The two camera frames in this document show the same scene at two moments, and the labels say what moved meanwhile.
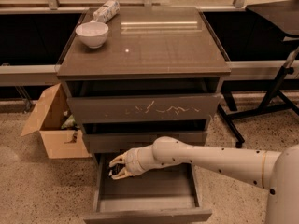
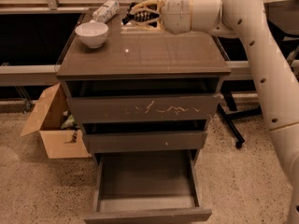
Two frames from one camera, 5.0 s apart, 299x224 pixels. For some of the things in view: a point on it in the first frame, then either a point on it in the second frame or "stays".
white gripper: [133, 163] to [176, 13]
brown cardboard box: [49, 121] stays
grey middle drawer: [127, 141] stays
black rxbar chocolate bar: [117, 168] to [138, 16]
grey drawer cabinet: [139, 75] stays
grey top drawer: [144, 108] stays
